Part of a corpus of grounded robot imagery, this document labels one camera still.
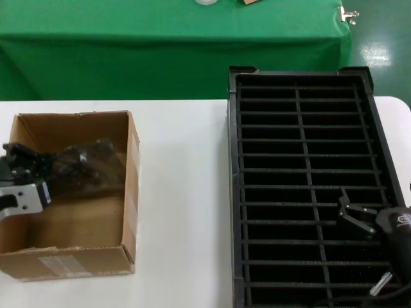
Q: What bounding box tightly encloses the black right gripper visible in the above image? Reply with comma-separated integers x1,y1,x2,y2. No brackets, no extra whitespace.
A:
336,182,411,286

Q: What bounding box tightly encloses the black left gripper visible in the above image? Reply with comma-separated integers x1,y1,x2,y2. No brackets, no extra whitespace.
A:
0,142,55,189

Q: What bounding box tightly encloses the grey antistatic plastic bag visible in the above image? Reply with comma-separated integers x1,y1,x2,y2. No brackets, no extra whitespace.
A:
51,137,126,195

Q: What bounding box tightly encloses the brown cardboard box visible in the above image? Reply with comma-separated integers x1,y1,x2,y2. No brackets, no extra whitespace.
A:
0,110,141,282

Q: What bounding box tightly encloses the black slotted plastic container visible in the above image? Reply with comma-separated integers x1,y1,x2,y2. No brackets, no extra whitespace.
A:
226,65,411,308

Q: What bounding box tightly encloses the green tablecloth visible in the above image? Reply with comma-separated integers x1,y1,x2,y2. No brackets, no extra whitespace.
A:
0,0,353,102

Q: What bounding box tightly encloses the silver metal binder clip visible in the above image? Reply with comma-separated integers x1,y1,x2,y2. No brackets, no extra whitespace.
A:
337,6,360,26

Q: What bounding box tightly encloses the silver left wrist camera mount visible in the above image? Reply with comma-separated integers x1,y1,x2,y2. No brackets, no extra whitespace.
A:
0,181,52,222

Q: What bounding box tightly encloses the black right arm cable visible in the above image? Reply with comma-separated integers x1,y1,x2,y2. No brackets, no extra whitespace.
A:
327,271,411,308

